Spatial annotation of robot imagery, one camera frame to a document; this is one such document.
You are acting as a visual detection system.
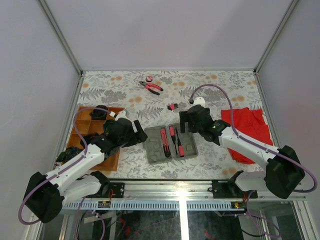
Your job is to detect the pink black pliers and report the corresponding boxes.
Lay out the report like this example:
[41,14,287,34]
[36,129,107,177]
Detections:
[139,81,164,96]

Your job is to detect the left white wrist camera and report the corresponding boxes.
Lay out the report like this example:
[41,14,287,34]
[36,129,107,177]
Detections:
[109,110,130,124]

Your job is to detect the pink black utility knife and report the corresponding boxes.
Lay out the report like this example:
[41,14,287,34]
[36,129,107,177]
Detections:
[160,128,171,158]

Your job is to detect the small red tape measure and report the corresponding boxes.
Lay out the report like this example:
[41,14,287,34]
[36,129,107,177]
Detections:
[145,76,153,83]

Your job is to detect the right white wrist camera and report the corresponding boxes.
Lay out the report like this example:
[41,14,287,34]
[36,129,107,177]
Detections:
[188,97,206,108]

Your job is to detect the rolled dark sock lower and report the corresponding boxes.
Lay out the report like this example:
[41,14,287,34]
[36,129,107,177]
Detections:
[80,132,99,148]

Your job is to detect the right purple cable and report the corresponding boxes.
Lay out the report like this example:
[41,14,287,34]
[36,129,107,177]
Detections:
[187,83,318,193]

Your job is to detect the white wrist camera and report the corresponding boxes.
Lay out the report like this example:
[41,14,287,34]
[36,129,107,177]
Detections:
[188,97,206,108]
[109,110,130,124]

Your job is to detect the pink black screwdriver short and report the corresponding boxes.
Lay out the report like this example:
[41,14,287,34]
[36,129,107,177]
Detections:
[175,128,185,158]

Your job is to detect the pink black bit holder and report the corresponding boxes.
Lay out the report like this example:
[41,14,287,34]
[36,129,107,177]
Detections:
[167,103,179,111]

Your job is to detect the aluminium front rail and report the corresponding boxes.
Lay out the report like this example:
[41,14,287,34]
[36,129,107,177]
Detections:
[62,178,307,211]

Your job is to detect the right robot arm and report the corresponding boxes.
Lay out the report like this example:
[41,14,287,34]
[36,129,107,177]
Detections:
[179,104,306,199]

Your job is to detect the grey plastic tool case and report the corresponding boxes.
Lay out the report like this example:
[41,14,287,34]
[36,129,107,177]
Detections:
[143,122,198,165]

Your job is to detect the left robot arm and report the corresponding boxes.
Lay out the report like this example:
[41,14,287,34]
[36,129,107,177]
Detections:
[21,117,148,223]

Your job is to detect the red cloth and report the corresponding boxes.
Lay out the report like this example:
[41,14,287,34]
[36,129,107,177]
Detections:
[221,107,273,165]

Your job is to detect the rolled dark sock top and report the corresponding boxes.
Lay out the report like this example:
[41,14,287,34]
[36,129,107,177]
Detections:
[89,105,109,121]

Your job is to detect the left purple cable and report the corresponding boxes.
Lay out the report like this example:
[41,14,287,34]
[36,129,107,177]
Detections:
[17,106,116,226]

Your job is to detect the rolled dark sock outside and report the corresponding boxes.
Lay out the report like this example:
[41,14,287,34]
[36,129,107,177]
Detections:
[56,146,82,164]

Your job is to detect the pink black long screwdriver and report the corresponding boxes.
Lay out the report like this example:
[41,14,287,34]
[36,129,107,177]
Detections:
[169,125,178,155]

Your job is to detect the purple cable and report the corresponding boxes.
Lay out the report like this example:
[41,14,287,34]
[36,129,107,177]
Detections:
[187,83,318,193]
[17,106,116,226]

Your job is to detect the rolled dark sock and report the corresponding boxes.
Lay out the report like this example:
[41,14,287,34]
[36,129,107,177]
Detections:
[89,105,109,121]
[80,132,99,148]
[102,119,117,135]

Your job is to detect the rolled dark sock middle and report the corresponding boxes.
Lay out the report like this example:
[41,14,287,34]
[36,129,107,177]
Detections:
[102,119,117,135]

